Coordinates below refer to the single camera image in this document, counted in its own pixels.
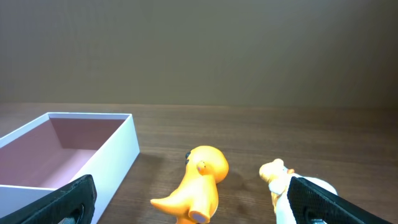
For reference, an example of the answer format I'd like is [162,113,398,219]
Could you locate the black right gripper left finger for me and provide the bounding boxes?
[1,174,97,224]

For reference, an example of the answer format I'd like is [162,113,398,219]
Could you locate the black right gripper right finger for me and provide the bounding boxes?
[287,177,391,224]

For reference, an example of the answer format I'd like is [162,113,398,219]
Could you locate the white duck toy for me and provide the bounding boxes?
[259,159,338,224]

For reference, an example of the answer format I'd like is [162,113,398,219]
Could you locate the orange dinosaur toy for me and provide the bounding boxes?
[150,146,229,223]

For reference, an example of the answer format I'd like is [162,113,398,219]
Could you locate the white cardboard box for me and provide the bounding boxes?
[1,112,140,223]

